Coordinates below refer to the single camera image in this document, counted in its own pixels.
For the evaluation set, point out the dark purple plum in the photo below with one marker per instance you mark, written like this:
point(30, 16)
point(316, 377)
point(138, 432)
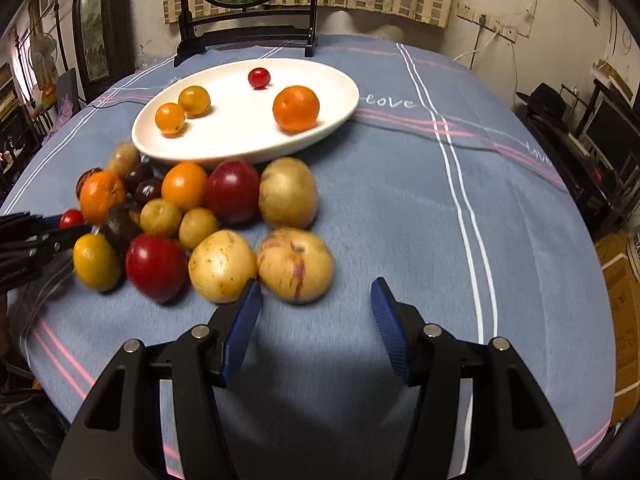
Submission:
point(138, 174)
point(148, 191)

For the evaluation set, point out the brownish purple pepino melon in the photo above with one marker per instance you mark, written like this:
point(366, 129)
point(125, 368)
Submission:
point(288, 192)

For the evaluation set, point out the blue striped tablecloth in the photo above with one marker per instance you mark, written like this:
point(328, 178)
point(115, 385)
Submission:
point(400, 210)

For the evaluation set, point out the white standing fan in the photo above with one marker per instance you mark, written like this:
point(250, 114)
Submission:
point(41, 47)

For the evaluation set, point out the yellow spotted pepino melon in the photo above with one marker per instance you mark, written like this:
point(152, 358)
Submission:
point(222, 266)

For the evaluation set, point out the white wall socket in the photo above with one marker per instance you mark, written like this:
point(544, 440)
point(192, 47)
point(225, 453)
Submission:
point(465, 10)

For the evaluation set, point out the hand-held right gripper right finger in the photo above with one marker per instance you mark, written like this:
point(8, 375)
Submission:
point(387, 320)

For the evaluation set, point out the black hat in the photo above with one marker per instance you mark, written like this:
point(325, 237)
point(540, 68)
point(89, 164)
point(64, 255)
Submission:
point(547, 97)

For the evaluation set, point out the yellow orange citrus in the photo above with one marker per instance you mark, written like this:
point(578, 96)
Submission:
point(96, 261)

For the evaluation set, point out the yellow green round fruit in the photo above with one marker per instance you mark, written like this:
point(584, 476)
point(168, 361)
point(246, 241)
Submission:
point(160, 217)
point(198, 228)

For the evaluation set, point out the white oval plate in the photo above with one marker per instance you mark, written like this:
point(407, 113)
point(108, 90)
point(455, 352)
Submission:
point(240, 125)

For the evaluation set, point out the yellow green-topped citrus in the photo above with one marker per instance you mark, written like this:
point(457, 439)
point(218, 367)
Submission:
point(194, 100)

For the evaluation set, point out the dark carved wooden frame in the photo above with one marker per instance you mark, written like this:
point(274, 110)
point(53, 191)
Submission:
point(95, 25)

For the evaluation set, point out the black desk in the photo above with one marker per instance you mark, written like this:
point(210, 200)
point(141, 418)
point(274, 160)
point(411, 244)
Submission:
point(565, 160)

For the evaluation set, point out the small orange kumquat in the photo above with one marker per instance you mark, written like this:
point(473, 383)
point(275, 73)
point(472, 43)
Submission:
point(170, 118)

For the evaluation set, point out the clear plastic bag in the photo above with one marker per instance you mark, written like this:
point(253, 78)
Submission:
point(142, 60)

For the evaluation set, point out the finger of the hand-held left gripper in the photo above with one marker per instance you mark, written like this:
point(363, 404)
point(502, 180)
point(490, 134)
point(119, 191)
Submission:
point(35, 222)
point(72, 233)

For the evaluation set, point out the red cherry tomato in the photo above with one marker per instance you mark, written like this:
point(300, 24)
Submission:
point(258, 77)
point(71, 218)

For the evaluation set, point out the large orange mandarin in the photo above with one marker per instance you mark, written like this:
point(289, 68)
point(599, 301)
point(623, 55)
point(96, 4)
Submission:
point(296, 108)

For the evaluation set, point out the tan brown round fruit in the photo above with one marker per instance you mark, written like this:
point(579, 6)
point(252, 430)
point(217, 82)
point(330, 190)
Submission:
point(124, 157)

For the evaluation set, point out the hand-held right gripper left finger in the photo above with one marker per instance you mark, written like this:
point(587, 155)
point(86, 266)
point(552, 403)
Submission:
point(245, 320)

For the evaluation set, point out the grey chair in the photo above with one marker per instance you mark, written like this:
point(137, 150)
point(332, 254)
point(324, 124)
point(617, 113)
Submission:
point(67, 87)

